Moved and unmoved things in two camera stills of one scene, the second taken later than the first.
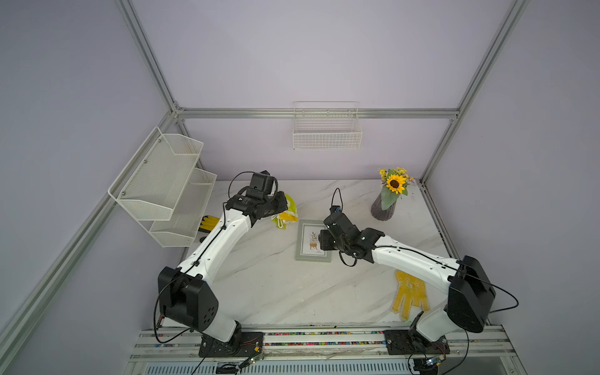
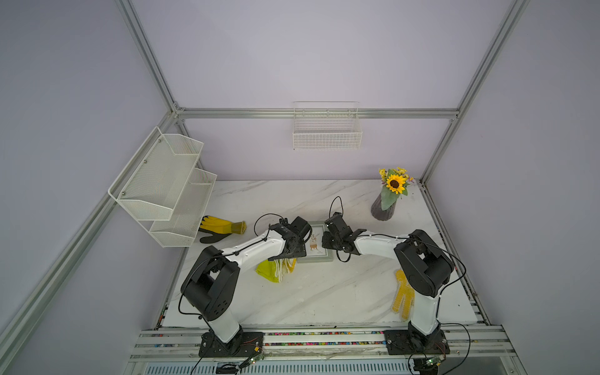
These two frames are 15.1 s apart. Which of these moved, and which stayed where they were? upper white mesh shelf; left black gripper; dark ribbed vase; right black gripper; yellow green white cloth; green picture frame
Moved: left black gripper; yellow green white cloth
Stayed: upper white mesh shelf; dark ribbed vase; green picture frame; right black gripper
